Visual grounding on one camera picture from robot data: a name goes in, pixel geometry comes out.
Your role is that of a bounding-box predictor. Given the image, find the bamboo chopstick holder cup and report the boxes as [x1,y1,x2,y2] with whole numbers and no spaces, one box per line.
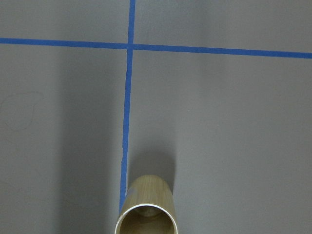
[114,175,179,234]

